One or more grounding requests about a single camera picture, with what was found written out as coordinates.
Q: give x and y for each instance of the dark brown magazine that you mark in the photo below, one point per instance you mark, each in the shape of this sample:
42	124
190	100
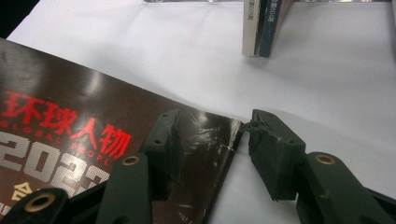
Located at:
77	87

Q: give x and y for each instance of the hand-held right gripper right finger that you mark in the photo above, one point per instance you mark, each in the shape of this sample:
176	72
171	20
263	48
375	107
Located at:
274	155

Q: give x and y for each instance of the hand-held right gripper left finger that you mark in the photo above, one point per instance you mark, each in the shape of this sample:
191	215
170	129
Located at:
163	149

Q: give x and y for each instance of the blue-spined purple magazine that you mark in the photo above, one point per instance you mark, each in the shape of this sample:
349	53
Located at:
269	31

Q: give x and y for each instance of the black curtain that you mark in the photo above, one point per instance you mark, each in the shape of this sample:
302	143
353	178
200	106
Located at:
12	15

